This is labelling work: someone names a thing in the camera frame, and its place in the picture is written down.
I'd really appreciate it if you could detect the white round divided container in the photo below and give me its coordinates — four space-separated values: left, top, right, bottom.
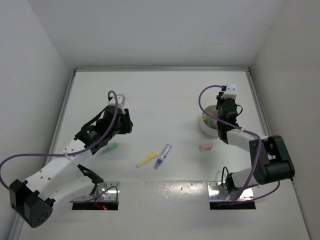
199 105 218 137

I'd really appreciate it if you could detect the green highlighter pen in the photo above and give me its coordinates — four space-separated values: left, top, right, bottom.
99 142 119 155

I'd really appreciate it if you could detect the yellow highlighter pen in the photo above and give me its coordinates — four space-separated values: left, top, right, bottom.
135 151 158 168

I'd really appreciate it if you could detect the clear glue stick blue cap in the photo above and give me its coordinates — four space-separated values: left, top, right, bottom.
154 144 172 169

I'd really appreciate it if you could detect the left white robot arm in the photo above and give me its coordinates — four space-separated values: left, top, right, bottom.
8 105 133 228

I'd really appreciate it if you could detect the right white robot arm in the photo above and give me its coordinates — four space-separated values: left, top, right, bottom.
216 91 295 193

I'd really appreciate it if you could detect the pink eraser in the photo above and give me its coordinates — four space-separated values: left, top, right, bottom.
199 143 214 151

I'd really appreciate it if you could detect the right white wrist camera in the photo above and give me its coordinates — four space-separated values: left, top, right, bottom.
221 83 238 101

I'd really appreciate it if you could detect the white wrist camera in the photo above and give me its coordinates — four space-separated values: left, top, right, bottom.
221 83 238 101
108 94 126 109

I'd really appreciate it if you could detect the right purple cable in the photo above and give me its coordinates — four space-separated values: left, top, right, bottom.
198 84 281 203

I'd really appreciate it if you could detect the aluminium frame rail right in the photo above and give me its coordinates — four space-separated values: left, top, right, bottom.
246 68 272 136

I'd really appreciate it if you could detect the aluminium frame rail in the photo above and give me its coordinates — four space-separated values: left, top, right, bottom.
48 68 78 155
74 66 250 72
246 68 272 136

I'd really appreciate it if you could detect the aluminium frame rail left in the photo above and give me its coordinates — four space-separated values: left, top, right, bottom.
48 68 78 155

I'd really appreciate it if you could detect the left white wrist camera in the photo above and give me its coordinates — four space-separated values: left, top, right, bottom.
108 94 126 109

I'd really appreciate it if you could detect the aluminium frame rail back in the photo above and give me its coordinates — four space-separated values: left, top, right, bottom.
74 66 250 72

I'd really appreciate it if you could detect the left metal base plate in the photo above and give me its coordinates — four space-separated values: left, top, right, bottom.
93 181 121 202

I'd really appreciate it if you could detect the metal base plate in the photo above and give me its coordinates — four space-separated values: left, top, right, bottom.
93 181 121 202
207 181 254 203

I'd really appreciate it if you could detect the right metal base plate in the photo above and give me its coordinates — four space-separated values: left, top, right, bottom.
207 181 254 203

